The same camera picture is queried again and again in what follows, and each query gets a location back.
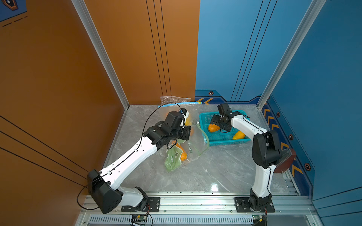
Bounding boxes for small yellow mango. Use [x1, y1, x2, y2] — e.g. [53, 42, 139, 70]
[232, 131, 246, 140]

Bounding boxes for green printed zip bag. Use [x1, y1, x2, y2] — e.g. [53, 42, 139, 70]
[164, 120, 210, 173]

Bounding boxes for orange mango small wrinkled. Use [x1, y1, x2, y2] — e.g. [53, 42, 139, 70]
[176, 143, 187, 162]

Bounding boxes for clear zip-top bag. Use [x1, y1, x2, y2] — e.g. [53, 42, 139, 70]
[160, 96, 192, 105]

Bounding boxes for orange mango top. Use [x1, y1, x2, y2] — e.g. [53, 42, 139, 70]
[208, 124, 221, 133]

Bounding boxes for blue zipper clear bag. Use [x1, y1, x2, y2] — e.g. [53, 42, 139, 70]
[157, 102, 202, 125]

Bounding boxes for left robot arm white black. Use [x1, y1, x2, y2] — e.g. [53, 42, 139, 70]
[87, 108, 191, 214]

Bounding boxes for teal plastic basket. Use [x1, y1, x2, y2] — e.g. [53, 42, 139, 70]
[199, 112, 251, 146]

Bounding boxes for brown wedge stand clear plate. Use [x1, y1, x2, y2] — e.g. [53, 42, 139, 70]
[274, 148, 297, 174]

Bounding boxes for green circuit board left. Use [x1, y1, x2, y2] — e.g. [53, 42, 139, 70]
[130, 215, 148, 226]

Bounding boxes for right circuit board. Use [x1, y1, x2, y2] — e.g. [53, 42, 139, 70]
[251, 215, 268, 226]

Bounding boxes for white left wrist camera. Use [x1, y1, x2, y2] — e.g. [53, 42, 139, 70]
[179, 108, 189, 120]

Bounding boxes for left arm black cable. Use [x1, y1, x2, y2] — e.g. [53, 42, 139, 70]
[76, 102, 182, 211]

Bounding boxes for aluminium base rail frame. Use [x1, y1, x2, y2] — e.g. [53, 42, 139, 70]
[75, 192, 323, 226]

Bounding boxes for aluminium corner post right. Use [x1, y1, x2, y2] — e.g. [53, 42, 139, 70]
[256, 0, 326, 110]

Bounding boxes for aluminium corner post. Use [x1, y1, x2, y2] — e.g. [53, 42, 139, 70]
[71, 0, 130, 110]
[256, 0, 326, 110]

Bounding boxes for aluminium corner post left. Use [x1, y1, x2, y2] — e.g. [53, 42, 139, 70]
[71, 0, 130, 110]

